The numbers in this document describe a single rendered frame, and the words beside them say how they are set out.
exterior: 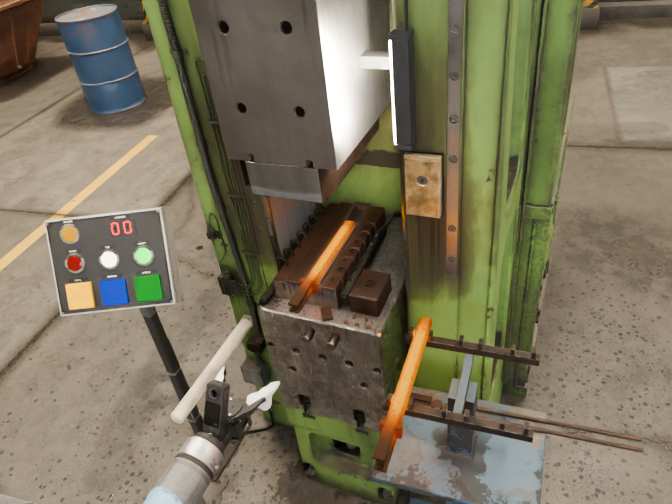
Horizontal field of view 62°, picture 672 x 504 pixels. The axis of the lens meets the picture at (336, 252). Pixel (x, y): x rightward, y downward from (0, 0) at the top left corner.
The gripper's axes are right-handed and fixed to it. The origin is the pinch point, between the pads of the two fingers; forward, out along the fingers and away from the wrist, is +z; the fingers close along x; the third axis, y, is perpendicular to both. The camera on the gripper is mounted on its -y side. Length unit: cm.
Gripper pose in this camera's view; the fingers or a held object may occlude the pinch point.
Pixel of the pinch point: (251, 371)
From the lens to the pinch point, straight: 136.2
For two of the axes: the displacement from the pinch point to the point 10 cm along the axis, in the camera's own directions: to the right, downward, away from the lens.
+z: 3.9, -5.9, 7.1
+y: 1.1, 7.9, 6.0
